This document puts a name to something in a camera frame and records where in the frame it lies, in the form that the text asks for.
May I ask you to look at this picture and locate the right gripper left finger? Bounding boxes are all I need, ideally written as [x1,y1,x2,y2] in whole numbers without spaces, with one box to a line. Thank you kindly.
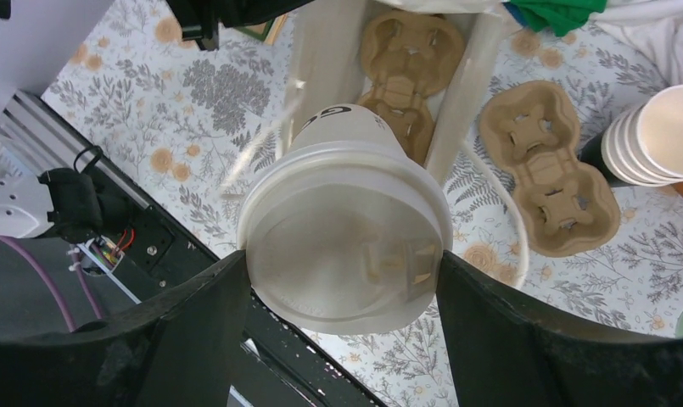
[0,250,250,406]

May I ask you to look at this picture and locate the white cloth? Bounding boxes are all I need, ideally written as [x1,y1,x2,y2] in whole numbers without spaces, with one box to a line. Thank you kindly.
[590,0,683,85]

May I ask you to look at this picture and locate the white plastic cup lid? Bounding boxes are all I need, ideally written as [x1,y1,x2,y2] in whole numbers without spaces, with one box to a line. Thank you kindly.
[237,142,452,335]

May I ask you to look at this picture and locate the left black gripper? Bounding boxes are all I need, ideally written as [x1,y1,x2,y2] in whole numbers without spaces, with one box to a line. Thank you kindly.
[166,0,311,51]

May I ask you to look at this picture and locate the green cloth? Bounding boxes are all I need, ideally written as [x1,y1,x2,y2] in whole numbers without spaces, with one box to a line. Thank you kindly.
[502,0,607,36]

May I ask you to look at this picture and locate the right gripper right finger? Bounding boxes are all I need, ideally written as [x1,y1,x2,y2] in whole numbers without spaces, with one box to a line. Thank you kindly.
[436,252,683,406]

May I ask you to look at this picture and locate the light blue paper bag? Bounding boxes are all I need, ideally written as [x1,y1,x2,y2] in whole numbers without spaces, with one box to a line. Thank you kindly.
[235,1,509,298]

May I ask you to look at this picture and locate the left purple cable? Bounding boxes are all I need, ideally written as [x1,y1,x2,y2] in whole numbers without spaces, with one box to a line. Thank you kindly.
[0,234,106,332]

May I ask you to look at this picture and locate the white paper coffee cup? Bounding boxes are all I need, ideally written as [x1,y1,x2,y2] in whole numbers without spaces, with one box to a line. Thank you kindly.
[280,104,410,164]

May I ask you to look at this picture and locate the cardboard cup carrier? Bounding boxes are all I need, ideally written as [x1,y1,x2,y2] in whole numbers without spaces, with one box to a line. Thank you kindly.
[357,9,466,165]
[479,81,620,258]

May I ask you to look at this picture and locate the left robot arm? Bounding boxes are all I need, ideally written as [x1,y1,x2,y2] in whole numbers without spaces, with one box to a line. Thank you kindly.
[0,1,304,243]

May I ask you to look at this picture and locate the green paper bag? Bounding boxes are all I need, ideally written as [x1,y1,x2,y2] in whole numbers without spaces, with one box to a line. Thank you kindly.
[237,14,288,45]

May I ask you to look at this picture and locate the stack of paper cups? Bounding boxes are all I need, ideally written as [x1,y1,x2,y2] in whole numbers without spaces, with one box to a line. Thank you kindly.
[579,85,683,187]

